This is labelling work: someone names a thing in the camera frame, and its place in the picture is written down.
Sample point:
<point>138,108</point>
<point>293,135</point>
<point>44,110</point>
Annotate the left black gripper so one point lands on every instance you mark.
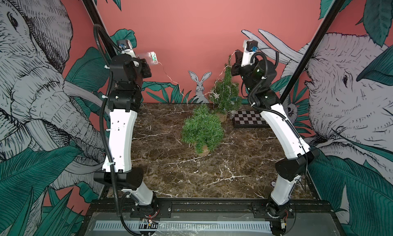
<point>144,67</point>

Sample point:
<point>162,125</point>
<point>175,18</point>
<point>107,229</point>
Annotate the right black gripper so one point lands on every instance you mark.
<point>240,70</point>

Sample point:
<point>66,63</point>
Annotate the mini christmas tree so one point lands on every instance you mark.
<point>225,94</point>
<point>203,130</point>

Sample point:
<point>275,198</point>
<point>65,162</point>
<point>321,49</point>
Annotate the clear string light battery box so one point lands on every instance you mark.
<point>150,57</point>

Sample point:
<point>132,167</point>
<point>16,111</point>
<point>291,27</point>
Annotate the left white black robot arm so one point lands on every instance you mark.
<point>117,117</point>

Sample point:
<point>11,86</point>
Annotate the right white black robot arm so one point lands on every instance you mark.
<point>257,73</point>

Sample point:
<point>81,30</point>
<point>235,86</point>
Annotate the small chessboard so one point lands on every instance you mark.
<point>248,119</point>

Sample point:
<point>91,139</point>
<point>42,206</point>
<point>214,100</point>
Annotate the white perforated strip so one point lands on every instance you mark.
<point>209,226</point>

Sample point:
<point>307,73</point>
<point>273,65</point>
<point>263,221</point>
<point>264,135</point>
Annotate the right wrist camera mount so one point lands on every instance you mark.
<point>250,47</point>

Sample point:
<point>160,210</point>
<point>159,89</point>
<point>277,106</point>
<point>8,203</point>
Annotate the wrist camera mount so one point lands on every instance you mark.
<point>126,47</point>
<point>250,47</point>

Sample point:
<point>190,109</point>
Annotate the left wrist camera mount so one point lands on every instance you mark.
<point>126,47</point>

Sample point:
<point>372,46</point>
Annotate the black left frame post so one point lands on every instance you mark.
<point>95,17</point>

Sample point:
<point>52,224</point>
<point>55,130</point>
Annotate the black frame post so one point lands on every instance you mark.
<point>331,14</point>
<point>95,17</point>

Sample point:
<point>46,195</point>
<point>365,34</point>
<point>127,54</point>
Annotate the black right frame post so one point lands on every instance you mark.
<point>331,14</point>

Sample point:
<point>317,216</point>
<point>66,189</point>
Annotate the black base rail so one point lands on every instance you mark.
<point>258,208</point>

